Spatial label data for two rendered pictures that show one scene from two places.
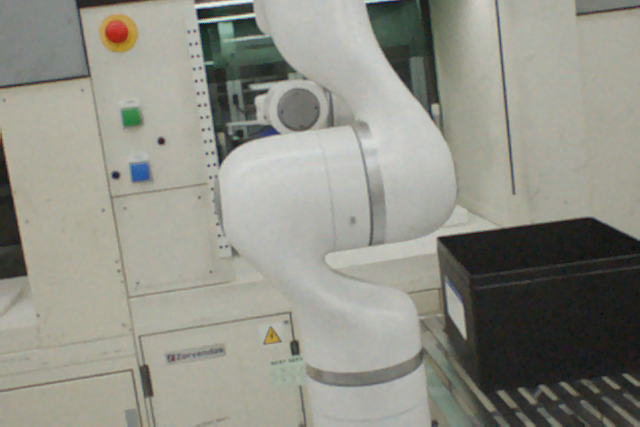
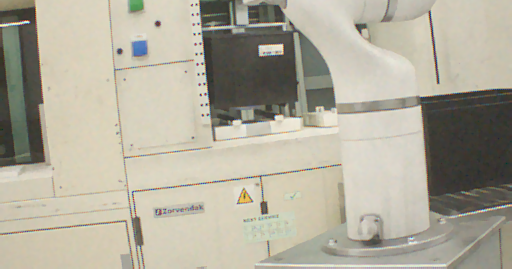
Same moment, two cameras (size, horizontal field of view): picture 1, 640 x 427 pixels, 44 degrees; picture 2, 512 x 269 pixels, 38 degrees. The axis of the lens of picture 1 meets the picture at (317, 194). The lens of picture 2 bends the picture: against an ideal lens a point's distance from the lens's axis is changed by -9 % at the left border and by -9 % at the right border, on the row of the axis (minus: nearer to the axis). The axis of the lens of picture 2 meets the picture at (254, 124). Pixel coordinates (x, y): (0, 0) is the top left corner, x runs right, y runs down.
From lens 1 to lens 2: 46 cm
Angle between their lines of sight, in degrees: 8
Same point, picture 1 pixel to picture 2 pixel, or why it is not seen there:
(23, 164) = (50, 41)
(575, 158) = (482, 52)
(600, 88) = (495, 4)
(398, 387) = (408, 114)
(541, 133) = (457, 31)
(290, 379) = (259, 235)
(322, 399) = (355, 126)
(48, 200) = (66, 71)
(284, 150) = not seen: outside the picture
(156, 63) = not seen: outside the picture
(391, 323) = (403, 67)
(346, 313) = (375, 55)
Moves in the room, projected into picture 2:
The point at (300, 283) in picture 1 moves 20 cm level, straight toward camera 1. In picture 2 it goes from (344, 30) to (390, 17)
